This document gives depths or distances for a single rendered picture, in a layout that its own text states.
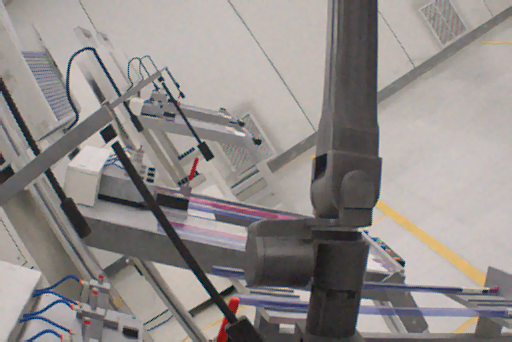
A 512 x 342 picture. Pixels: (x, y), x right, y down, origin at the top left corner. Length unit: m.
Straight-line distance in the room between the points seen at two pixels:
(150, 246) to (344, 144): 0.93
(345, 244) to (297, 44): 7.59
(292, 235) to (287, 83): 7.57
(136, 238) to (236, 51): 6.69
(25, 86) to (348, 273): 1.13
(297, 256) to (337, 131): 0.13
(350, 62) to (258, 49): 7.49
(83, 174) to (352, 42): 1.12
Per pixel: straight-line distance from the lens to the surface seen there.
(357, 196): 0.93
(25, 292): 0.95
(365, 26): 0.99
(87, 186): 2.00
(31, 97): 1.92
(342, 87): 0.97
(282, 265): 0.92
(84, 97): 5.36
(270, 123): 8.49
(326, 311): 0.95
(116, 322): 0.96
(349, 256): 0.94
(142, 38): 8.43
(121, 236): 1.82
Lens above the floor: 1.35
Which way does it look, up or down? 8 degrees down
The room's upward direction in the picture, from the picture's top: 33 degrees counter-clockwise
